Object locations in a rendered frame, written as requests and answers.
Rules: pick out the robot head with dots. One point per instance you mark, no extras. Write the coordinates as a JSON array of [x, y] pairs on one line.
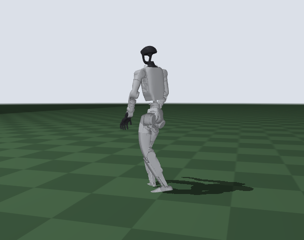
[[149, 51]]

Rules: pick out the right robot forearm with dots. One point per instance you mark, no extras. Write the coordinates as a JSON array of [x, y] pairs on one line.
[[161, 102]]

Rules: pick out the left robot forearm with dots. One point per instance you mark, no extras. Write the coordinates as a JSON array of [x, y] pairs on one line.
[[131, 105]]

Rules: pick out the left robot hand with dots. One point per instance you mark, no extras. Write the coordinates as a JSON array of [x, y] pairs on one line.
[[125, 121]]

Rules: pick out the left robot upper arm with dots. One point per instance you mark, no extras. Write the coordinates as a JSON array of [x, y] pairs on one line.
[[138, 75]]

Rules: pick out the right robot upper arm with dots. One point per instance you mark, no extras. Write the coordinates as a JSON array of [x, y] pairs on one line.
[[165, 83]]

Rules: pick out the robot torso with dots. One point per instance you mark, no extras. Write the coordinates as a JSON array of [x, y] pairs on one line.
[[153, 89]]

